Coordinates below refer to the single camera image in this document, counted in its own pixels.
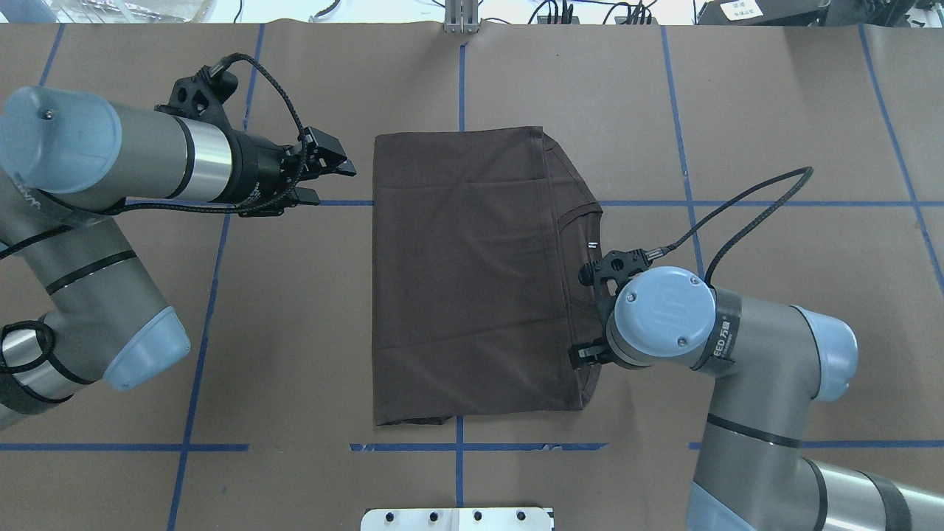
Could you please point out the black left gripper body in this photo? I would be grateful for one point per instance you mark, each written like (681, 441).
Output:
(256, 172)

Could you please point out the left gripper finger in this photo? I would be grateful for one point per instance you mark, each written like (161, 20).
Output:
(323, 167)
(303, 197)

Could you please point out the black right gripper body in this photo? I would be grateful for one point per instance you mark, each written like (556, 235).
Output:
(588, 352)

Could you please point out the dark brown t-shirt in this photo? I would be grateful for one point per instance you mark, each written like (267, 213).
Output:
(478, 239)

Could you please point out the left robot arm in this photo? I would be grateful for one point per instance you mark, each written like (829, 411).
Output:
(70, 162)

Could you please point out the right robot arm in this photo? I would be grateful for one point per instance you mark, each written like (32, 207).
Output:
(770, 363)

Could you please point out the black power adapter box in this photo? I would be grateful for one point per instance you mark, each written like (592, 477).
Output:
(761, 13)

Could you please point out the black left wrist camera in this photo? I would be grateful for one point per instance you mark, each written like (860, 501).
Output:
(202, 96)

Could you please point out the aluminium frame post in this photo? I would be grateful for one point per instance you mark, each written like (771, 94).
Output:
(461, 16)

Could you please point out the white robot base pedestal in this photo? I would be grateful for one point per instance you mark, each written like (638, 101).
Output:
(459, 518)

